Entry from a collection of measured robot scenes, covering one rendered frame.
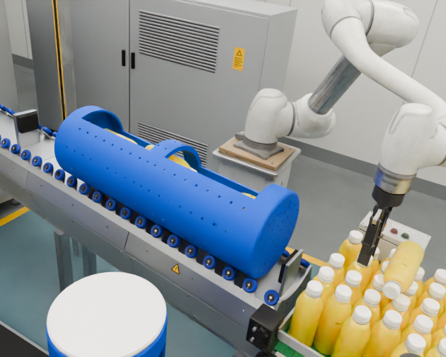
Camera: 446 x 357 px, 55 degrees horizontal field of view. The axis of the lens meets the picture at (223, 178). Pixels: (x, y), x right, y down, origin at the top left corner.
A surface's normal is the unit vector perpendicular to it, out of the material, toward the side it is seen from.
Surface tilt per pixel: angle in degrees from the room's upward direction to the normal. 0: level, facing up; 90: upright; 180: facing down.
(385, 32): 100
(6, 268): 0
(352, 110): 90
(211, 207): 55
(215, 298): 70
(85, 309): 0
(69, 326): 0
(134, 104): 90
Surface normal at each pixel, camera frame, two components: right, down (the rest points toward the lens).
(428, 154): 0.24, 0.52
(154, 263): -0.51, 0.04
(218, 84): -0.47, 0.40
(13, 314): 0.11, -0.86
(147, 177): -0.44, -0.16
